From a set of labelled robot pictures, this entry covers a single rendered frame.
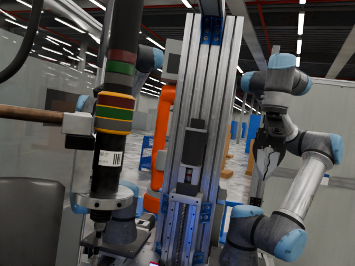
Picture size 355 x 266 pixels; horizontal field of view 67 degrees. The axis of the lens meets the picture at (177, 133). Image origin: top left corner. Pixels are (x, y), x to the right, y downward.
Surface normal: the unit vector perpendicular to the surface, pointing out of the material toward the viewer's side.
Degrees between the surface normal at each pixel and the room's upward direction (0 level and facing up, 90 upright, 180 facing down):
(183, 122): 90
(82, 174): 90
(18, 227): 40
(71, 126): 90
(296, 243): 96
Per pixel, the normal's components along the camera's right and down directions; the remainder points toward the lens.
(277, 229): -0.47, -0.68
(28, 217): 0.44, -0.70
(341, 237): -0.20, 0.03
